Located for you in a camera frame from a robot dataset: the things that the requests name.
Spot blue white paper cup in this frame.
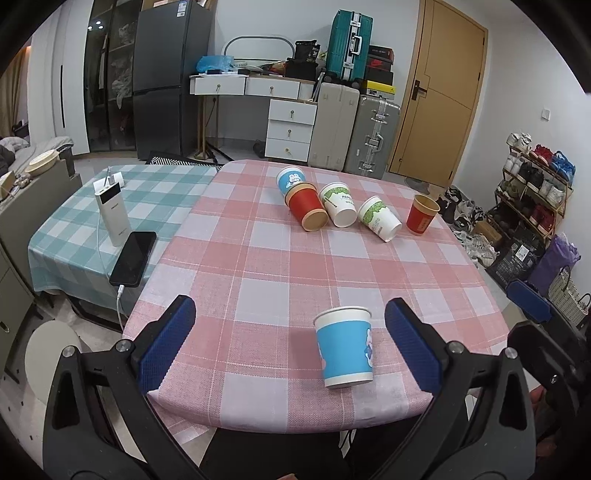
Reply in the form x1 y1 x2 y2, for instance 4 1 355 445
314 306 374 388

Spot red brown paper cup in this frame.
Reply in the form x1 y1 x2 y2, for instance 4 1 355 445
406 194 440 235

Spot white green paper cup right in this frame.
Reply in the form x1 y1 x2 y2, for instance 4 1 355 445
358 196 402 243

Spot white green paper cup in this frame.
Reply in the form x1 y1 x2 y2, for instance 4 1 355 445
320 182 358 228
358 196 402 243

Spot red paper cup lying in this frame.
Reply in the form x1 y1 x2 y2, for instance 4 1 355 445
284 182 329 232

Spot blue rabbit paper cup lying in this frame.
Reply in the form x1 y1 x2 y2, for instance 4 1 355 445
276 166 307 197

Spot woven basket bag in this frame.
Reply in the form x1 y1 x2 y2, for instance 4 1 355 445
548 266 590 327

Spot black shopping bag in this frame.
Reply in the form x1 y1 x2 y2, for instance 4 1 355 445
486 239 540 290

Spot purple bag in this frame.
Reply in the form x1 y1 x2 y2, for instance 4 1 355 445
528 233 581 296

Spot black smartphone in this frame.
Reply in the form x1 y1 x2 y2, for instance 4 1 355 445
109 231 157 288

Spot shoe rack with shoes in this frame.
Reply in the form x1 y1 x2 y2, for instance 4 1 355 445
488 132 576 246

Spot teal checkered tablecloth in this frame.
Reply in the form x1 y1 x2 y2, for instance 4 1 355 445
28 164 217 304

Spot pink checkered tablecloth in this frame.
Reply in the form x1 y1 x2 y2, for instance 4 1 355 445
124 160 508 433

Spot white power bank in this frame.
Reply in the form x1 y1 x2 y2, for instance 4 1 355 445
95 183 131 247

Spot silver suitcase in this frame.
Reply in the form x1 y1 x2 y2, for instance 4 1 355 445
344 95 401 179

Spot white drawer desk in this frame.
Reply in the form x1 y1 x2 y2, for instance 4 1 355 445
189 73 317 164

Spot beige suitcase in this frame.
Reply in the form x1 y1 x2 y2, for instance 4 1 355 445
308 83 360 171

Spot wooden door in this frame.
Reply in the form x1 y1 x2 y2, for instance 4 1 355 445
390 1 488 187

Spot stacked shoe boxes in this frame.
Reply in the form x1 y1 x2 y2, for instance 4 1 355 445
365 45 394 87

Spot glass door cabinet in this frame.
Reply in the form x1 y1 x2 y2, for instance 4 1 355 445
84 0 141 153

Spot blue plastic bag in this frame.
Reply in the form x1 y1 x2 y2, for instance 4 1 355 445
195 55 235 75

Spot black refrigerator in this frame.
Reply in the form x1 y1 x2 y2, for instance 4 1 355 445
132 1 213 160

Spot teal suitcase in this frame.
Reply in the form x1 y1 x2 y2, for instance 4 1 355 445
325 10 373 83

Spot white charging cable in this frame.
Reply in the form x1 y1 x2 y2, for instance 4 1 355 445
115 283 129 333

